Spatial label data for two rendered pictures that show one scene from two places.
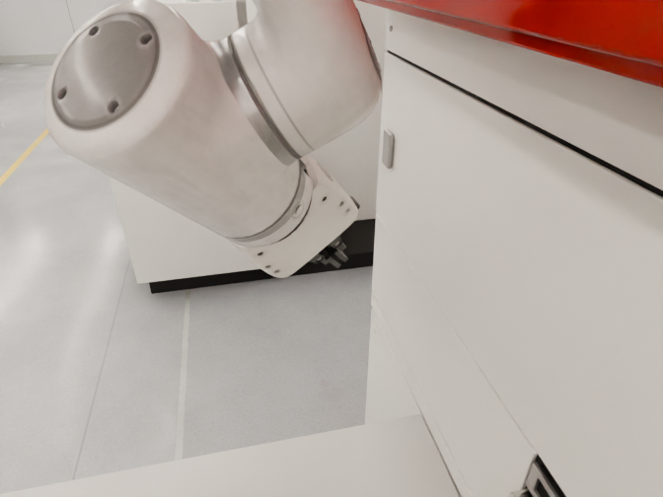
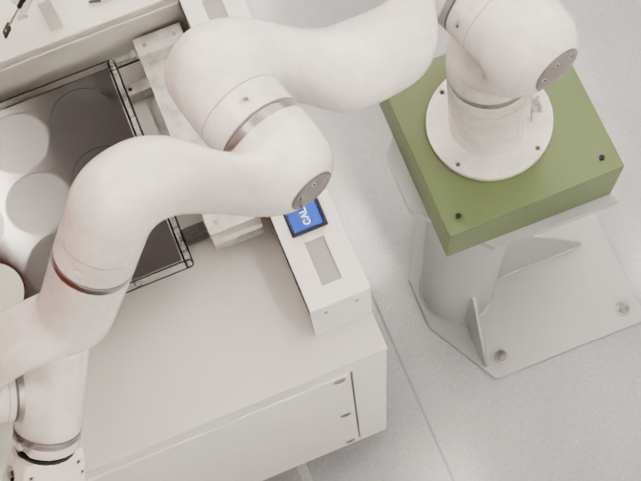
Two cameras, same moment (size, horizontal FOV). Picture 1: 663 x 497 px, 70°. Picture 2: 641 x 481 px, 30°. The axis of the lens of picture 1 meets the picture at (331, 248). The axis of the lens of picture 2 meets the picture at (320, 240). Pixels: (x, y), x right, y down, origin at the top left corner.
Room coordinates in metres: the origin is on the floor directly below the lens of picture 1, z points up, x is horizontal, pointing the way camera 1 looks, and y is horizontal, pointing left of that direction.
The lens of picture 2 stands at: (0.63, 0.43, 2.59)
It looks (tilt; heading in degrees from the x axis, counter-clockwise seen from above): 71 degrees down; 179
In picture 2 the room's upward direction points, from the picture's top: 10 degrees counter-clockwise
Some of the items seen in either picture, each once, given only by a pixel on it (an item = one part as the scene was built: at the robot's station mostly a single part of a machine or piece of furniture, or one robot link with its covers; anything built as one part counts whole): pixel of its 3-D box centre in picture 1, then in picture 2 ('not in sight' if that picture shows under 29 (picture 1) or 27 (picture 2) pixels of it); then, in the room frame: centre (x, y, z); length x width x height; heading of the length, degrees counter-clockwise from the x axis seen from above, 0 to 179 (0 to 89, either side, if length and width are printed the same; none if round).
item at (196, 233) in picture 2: not in sight; (195, 233); (0.01, 0.25, 0.90); 0.04 x 0.02 x 0.03; 103
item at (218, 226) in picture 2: not in sight; (232, 219); (0.00, 0.31, 0.89); 0.08 x 0.03 x 0.03; 103
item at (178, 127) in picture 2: not in sight; (198, 138); (-0.16, 0.28, 0.87); 0.36 x 0.08 x 0.03; 13
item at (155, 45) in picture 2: not in sight; (160, 43); (-0.32, 0.24, 0.89); 0.08 x 0.03 x 0.03; 103
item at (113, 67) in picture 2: not in sight; (149, 159); (-0.12, 0.20, 0.90); 0.38 x 0.01 x 0.01; 13
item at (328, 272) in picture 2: not in sight; (274, 154); (-0.10, 0.39, 0.89); 0.55 x 0.09 x 0.14; 13
